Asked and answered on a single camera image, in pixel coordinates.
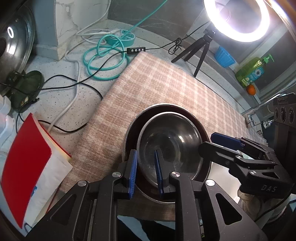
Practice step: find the pink plaid cloth mat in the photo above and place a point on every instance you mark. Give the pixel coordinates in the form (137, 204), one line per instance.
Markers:
(147, 80)

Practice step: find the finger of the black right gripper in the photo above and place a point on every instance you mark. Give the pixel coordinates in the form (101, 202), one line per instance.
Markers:
(218, 154)

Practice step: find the black inline light controller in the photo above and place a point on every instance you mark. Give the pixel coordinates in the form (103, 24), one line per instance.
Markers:
(135, 50)

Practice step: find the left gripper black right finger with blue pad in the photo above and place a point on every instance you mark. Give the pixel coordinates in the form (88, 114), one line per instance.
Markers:
(163, 170)

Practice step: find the steel pot lid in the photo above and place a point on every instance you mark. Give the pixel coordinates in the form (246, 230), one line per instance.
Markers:
(17, 40)

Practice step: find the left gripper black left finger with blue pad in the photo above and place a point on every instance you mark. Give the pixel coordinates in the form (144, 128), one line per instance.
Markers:
(126, 184)

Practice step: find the small stainless steel bowl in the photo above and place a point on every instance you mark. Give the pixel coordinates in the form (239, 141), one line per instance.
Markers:
(177, 138)

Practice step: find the black camera box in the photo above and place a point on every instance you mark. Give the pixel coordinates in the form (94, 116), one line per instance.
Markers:
(284, 119)

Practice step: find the dark green object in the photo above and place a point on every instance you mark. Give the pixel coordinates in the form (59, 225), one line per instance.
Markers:
(24, 88)

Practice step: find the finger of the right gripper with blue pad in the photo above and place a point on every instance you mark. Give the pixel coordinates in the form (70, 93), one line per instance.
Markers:
(247, 146)

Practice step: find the white ring light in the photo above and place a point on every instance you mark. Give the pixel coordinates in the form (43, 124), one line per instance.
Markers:
(222, 26)

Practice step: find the red white book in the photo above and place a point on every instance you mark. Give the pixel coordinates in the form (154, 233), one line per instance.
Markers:
(33, 170)

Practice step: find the blue plastic cup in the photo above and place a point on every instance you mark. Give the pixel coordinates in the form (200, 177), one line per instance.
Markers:
(223, 57)

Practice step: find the white knit gloved hand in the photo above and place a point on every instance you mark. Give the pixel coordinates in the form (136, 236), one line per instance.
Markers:
(255, 206)

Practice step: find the teal round power strip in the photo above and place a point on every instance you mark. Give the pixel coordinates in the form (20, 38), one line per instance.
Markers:
(125, 36)

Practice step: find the small orange fruit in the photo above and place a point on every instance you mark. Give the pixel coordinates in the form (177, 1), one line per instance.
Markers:
(251, 90)

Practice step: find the green dish soap bottle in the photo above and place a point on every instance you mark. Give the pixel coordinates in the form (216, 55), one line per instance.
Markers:
(252, 70)

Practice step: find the large stainless steel bowl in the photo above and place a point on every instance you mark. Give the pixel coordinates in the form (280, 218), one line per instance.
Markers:
(146, 189)

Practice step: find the chrome sink faucet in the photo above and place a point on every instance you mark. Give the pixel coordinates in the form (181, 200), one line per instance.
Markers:
(250, 112)

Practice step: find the black mini tripod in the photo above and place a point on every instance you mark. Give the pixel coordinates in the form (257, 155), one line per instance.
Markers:
(190, 51)

